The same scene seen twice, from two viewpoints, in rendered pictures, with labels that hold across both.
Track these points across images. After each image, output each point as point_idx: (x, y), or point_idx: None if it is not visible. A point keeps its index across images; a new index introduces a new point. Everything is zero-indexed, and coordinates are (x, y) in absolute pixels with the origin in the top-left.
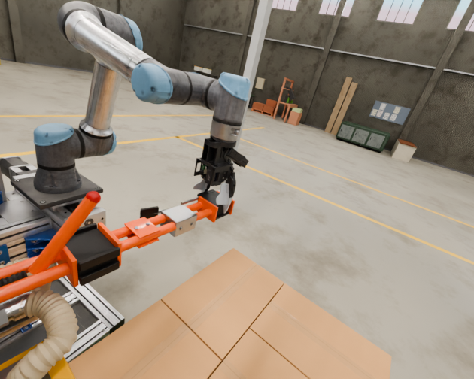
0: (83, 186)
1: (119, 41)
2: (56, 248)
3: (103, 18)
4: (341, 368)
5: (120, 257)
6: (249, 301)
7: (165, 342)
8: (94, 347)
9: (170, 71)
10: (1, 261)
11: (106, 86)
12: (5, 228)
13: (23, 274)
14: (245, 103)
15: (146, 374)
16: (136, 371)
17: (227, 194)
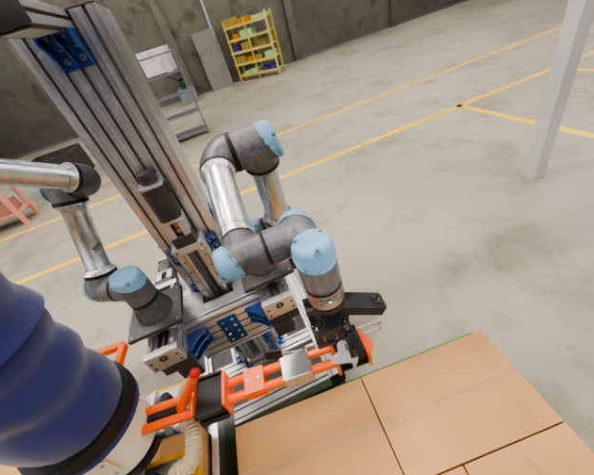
0: (278, 267)
1: (218, 204)
2: (183, 401)
3: (232, 147)
4: None
5: (229, 410)
6: (477, 426)
7: (353, 430)
8: (296, 405)
9: (239, 250)
10: (234, 323)
11: (265, 189)
12: (233, 302)
13: (173, 411)
14: (328, 273)
15: (329, 453)
16: (321, 445)
17: (349, 352)
